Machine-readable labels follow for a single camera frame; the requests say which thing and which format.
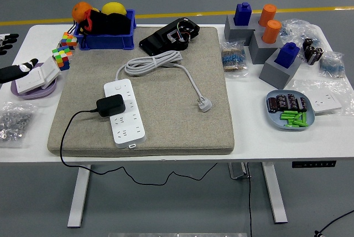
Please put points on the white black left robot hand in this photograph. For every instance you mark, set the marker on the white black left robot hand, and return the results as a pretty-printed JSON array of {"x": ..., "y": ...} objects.
[{"x": 11, "y": 72}]

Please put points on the black plug adapter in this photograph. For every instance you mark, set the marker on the black plug adapter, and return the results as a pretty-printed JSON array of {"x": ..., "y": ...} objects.
[{"x": 110, "y": 105}]

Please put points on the purple plate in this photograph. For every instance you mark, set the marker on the purple plate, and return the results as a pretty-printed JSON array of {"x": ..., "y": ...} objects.
[{"x": 33, "y": 94}]

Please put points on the large colourful puzzle cube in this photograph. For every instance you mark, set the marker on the large colourful puzzle cube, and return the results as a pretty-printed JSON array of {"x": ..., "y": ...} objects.
[{"x": 62, "y": 57}]

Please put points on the small colourful puzzle cube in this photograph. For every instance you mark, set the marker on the small colourful puzzle cube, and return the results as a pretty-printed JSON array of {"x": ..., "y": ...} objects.
[{"x": 68, "y": 40}]

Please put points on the orange fruit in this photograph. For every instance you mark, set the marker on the orange fruit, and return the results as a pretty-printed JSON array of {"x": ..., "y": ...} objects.
[{"x": 80, "y": 10}]

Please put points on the blue plastic bin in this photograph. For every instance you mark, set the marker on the blue plastic bin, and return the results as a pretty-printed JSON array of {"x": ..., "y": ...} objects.
[{"x": 108, "y": 41}]

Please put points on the black cloth pouch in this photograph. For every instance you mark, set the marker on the black cloth pouch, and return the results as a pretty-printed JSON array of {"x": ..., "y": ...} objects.
[{"x": 110, "y": 23}]

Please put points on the yellow lemon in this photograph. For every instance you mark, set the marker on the yellow lemon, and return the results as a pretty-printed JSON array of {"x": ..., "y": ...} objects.
[{"x": 113, "y": 7}]

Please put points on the white power strip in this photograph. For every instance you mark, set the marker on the white power strip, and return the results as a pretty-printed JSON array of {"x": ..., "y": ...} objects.
[{"x": 130, "y": 129}]

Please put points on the white table leg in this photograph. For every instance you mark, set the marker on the white table leg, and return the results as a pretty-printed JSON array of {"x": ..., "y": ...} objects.
[
  {"x": 273, "y": 192},
  {"x": 78, "y": 195}
]

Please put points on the black open electronic device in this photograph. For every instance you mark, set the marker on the black open electronic device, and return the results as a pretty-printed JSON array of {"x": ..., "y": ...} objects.
[{"x": 157, "y": 41}]

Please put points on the grey-brown mat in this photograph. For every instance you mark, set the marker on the grey-brown mat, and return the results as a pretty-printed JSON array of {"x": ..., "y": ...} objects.
[{"x": 171, "y": 109}]

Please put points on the bag of blue resistors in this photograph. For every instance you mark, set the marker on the bag of blue resistors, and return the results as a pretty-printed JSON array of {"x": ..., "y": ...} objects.
[
  {"x": 233, "y": 58},
  {"x": 332, "y": 64}
]

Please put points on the grey block holder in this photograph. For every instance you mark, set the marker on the grey block holder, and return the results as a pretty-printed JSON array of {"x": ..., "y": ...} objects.
[
  {"x": 276, "y": 75},
  {"x": 235, "y": 32},
  {"x": 261, "y": 51}
]

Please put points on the blue square peg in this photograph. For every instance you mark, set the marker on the blue square peg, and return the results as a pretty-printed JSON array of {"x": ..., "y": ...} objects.
[
  {"x": 242, "y": 14},
  {"x": 287, "y": 55}
]

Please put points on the orange cylinder peg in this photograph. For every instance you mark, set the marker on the orange cylinder peg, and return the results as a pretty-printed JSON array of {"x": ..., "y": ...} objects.
[
  {"x": 271, "y": 32},
  {"x": 267, "y": 14}
]

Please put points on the blue-grey plate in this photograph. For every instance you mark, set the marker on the blue-grey plate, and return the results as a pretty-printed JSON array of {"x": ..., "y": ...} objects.
[{"x": 273, "y": 119}]

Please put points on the green battery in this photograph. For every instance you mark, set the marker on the green battery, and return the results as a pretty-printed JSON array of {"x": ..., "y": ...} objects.
[
  {"x": 291, "y": 121},
  {"x": 289, "y": 112},
  {"x": 304, "y": 118},
  {"x": 287, "y": 116},
  {"x": 292, "y": 125},
  {"x": 301, "y": 123},
  {"x": 297, "y": 117}
]

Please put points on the large clear plastic bag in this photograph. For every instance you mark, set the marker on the large clear plastic bag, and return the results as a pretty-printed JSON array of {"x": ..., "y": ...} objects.
[{"x": 298, "y": 29}]

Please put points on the bag of black capacitors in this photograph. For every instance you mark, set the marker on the bag of black capacitors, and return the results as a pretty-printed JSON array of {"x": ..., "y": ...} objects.
[{"x": 312, "y": 51}]

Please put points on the black table control panel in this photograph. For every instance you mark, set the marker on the black table control panel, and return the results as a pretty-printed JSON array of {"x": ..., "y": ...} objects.
[{"x": 314, "y": 164}]

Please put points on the clear bag around socket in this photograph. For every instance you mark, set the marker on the clear bag around socket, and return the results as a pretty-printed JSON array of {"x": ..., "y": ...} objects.
[{"x": 345, "y": 90}]

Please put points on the flat white wall switch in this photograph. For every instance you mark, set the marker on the flat white wall switch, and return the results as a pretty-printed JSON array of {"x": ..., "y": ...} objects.
[{"x": 29, "y": 82}]

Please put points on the metal bracket under table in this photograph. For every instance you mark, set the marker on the metal bracket under table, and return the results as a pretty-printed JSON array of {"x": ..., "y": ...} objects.
[{"x": 238, "y": 170}]

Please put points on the white wall socket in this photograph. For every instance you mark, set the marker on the white wall socket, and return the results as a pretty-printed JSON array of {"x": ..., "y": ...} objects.
[{"x": 326, "y": 102}]

